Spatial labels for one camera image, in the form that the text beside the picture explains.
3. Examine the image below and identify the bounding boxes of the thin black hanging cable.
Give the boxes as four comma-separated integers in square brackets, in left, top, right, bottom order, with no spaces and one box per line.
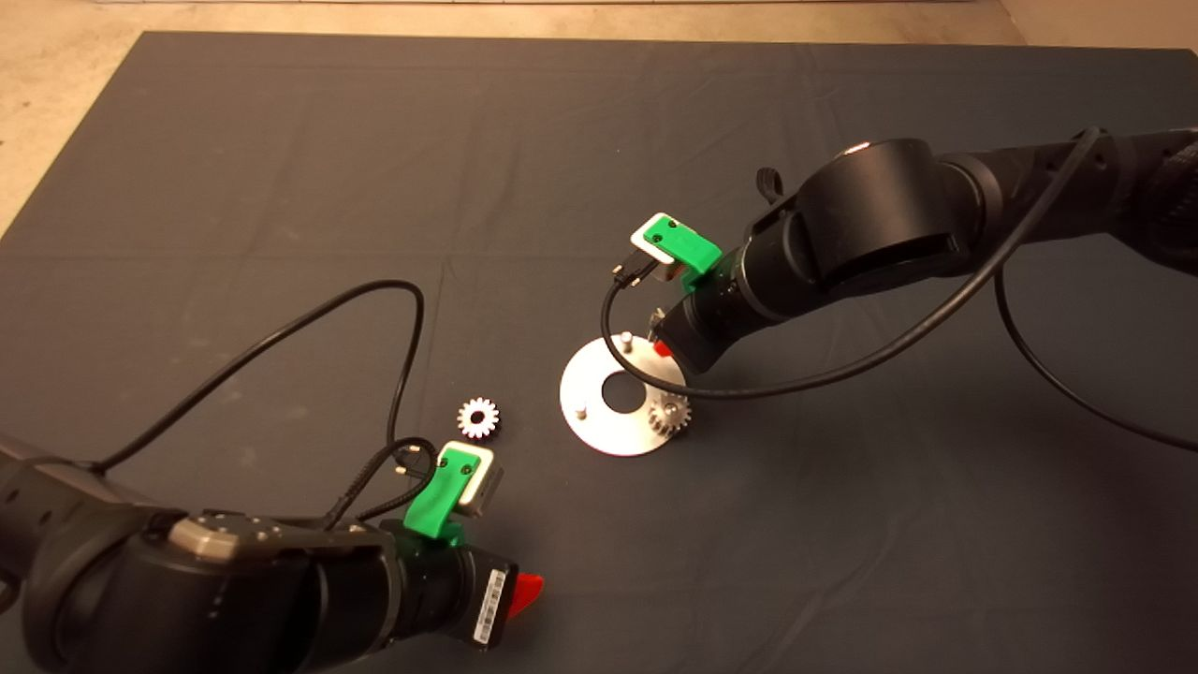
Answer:
[992,267,1198,455]

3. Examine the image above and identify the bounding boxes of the green left camera mount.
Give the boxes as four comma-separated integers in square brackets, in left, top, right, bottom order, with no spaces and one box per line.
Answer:
[404,447,483,549]

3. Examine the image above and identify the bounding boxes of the green right camera mount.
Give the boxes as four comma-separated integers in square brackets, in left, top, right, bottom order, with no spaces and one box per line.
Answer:
[641,213,724,291]

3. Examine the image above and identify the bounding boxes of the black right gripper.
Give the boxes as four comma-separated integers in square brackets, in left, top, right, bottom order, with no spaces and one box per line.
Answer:
[655,267,754,375]

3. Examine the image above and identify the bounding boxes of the round metal carrier plate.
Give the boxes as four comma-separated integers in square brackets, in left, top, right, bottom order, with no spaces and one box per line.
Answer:
[559,332,689,458]

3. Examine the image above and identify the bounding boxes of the braided black left arm cable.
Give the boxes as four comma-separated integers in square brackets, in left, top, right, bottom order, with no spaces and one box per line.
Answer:
[323,437,441,530]

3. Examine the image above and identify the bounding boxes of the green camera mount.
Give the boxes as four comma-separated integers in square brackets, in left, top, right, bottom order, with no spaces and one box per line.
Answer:
[641,213,724,291]
[404,447,483,549]

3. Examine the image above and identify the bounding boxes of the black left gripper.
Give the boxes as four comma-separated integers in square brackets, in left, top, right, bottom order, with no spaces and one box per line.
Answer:
[402,543,546,652]

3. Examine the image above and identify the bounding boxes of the bright steel planetary gear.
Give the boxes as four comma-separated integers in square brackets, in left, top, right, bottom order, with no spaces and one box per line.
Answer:
[457,398,501,441]

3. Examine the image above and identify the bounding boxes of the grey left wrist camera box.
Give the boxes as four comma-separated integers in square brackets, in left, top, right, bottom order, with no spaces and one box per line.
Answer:
[438,440,506,518]

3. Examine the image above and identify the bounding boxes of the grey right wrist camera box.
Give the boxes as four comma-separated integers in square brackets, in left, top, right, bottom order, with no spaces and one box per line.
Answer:
[630,225,679,284]

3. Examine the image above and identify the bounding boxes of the dark grey table cloth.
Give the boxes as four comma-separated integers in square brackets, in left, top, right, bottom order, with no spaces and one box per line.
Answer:
[0,33,1198,674]

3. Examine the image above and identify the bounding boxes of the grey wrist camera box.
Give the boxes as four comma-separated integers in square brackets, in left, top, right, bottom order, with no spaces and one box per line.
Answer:
[630,225,679,284]
[438,440,506,518]

